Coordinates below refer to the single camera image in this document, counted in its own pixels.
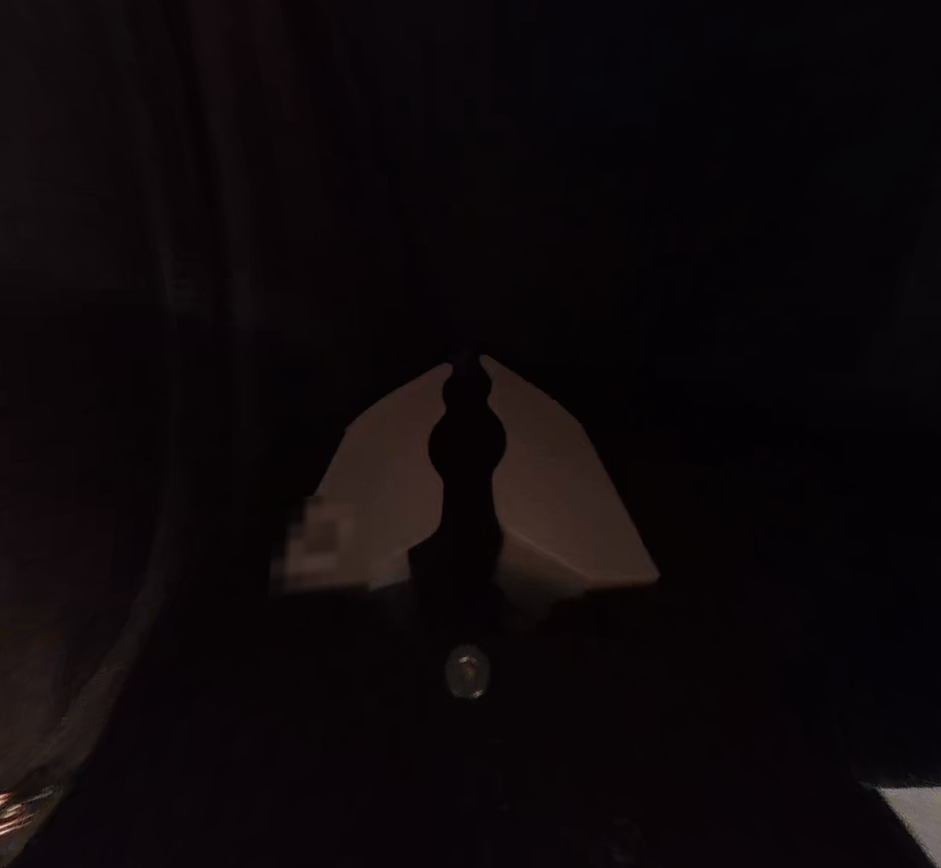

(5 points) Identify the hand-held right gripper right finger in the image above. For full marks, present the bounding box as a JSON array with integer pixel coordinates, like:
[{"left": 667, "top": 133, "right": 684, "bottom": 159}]
[{"left": 479, "top": 355, "right": 661, "bottom": 593}]

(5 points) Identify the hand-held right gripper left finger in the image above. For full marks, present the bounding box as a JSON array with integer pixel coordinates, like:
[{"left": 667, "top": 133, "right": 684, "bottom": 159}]
[{"left": 316, "top": 362, "right": 453, "bottom": 591}]

